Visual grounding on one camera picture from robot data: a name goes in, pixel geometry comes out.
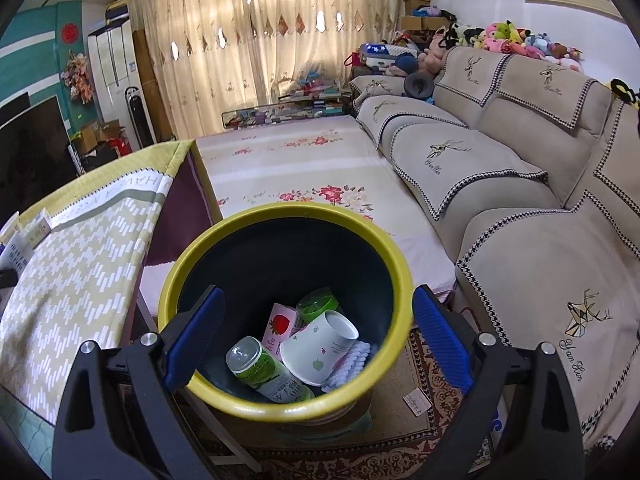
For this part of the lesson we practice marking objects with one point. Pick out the white standing air conditioner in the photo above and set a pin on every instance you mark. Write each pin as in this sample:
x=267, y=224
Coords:
x=113, y=68

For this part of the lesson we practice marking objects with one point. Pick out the yellow rimmed black trash bin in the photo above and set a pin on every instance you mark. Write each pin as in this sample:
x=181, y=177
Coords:
x=277, y=254

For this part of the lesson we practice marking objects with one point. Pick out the beige embroidered sofa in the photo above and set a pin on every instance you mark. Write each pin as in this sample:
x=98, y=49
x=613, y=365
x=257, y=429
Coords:
x=529, y=175

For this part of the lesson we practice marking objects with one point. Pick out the pile of plush toys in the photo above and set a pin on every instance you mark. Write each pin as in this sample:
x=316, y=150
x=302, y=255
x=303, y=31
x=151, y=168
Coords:
x=413, y=73

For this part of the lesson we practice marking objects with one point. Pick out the floral pink floor mattress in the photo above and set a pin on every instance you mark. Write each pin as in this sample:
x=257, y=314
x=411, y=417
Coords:
x=329, y=161

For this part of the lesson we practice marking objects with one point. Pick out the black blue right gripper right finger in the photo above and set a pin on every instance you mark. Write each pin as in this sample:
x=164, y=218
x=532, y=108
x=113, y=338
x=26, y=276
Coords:
x=517, y=418

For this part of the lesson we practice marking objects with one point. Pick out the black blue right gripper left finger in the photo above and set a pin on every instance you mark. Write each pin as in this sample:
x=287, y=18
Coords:
x=118, y=418

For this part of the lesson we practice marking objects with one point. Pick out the pale green printed carton box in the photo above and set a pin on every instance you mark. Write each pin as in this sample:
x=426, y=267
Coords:
x=38, y=229

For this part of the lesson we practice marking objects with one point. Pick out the black flat television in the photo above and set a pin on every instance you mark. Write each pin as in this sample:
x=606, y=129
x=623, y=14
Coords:
x=35, y=157

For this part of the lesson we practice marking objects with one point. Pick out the black tower fan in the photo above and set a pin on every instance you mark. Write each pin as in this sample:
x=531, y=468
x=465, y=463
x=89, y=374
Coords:
x=140, y=123

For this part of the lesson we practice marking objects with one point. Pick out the cream patterned curtains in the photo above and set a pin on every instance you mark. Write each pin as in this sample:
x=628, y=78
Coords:
x=210, y=56

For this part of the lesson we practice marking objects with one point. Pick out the black yellow plush toy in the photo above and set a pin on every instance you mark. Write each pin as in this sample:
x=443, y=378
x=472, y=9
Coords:
x=624, y=97

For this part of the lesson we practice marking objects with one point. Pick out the artificial flower bouquet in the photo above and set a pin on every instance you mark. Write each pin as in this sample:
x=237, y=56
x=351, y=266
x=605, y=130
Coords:
x=76, y=78

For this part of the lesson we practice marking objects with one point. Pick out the white green drink bottle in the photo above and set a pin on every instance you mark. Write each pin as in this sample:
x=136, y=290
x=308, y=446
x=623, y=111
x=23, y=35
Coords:
x=259, y=369

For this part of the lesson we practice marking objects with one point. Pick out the red patterned rug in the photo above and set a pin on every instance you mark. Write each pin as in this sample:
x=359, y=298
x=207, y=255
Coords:
x=411, y=408

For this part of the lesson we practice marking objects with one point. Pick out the white cup peach print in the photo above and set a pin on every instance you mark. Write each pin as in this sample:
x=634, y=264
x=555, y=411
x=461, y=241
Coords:
x=312, y=353

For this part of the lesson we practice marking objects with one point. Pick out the stacked cardboard boxes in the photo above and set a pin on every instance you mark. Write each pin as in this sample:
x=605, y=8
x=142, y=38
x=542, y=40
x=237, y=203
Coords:
x=422, y=16

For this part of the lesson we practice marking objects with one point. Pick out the low shelf of books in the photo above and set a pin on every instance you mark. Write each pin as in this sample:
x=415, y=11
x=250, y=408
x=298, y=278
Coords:
x=311, y=97

